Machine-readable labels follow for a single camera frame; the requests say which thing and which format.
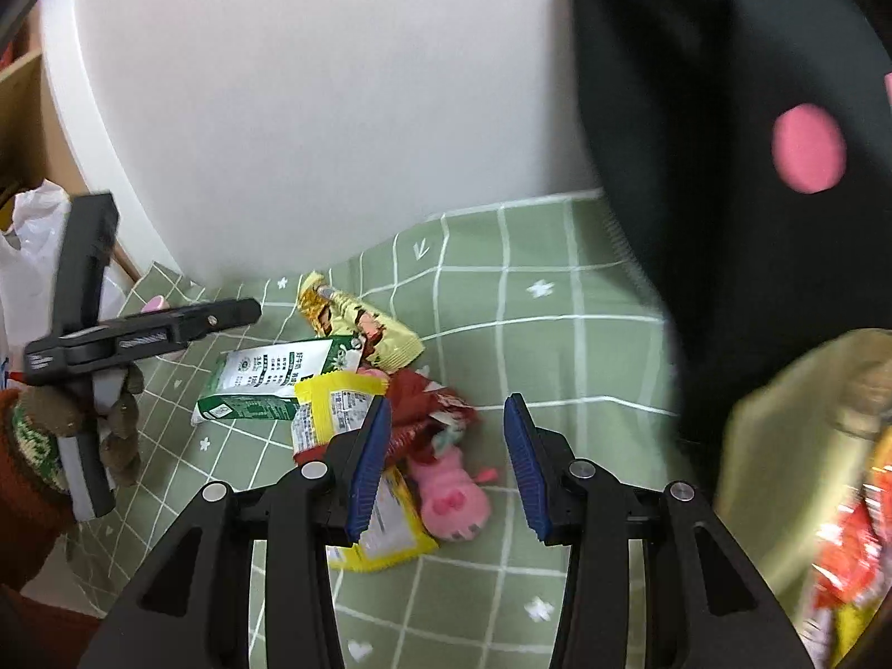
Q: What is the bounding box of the dark red snack wrapper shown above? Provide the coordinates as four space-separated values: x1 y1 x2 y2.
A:
293 369 482 475

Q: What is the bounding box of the white plastic bag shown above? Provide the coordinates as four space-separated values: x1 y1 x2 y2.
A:
0 180 71 391

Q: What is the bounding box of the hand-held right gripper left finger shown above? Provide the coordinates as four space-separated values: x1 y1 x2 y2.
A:
80 394 395 669

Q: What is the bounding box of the wooden shelf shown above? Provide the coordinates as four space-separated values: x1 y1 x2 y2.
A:
0 14 175 287

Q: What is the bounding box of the pink plush toy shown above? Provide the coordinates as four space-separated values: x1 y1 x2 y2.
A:
404 442 503 545

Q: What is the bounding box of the orange red snack packet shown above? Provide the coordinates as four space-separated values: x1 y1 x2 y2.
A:
801 432 892 669

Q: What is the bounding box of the green checked bedsheet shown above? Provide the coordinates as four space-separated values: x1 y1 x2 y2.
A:
66 188 788 669

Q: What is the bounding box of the green white milk carton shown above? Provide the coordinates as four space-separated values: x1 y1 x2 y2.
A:
191 336 363 428

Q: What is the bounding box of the black cloth with pink print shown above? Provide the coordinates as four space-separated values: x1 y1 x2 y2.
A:
568 0 892 496

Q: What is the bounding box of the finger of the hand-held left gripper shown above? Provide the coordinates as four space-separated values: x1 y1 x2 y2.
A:
171 297 263 351

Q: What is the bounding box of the yellow snack packet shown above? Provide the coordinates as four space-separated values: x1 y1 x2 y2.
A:
290 369 442 574

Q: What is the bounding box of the yellow cartoon snack wrapper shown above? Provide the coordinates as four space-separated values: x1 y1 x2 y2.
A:
296 272 426 372

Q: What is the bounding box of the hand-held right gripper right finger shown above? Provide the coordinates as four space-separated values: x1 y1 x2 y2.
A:
503 392 820 669

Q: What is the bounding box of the person's left hand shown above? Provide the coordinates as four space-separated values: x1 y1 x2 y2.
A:
12 362 146 495

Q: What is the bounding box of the person's left forearm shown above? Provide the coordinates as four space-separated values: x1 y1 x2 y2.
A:
0 390 105 669

